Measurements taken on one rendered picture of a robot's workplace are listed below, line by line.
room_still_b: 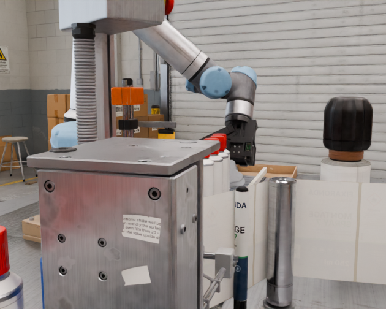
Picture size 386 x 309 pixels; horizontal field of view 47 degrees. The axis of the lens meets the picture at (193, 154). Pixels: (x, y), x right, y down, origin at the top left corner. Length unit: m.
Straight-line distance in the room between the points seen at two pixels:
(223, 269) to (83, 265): 0.21
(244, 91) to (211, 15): 4.44
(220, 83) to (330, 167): 0.37
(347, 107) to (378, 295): 0.30
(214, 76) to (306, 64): 4.13
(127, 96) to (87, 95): 0.09
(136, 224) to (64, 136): 0.77
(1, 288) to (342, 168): 0.59
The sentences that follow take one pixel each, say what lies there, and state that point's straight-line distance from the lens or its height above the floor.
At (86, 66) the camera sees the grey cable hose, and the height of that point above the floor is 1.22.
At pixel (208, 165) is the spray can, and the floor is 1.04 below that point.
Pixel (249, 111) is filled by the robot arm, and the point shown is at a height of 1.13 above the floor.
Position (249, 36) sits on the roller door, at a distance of 5.37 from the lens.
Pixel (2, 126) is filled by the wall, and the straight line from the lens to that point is 7.35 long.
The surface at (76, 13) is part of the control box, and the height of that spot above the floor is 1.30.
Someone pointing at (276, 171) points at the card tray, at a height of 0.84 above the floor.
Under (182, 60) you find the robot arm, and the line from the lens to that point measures 1.05.
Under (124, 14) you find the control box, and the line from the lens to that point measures 0.65.
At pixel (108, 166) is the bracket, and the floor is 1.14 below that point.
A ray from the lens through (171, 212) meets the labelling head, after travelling 0.29.
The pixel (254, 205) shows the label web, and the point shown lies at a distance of 0.61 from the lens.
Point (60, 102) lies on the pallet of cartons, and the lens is 4.88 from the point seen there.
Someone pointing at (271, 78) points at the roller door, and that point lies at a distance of 5.24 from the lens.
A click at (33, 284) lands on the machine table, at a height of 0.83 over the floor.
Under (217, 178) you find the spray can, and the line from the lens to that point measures 0.96.
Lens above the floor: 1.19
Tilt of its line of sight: 8 degrees down
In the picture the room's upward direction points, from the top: straight up
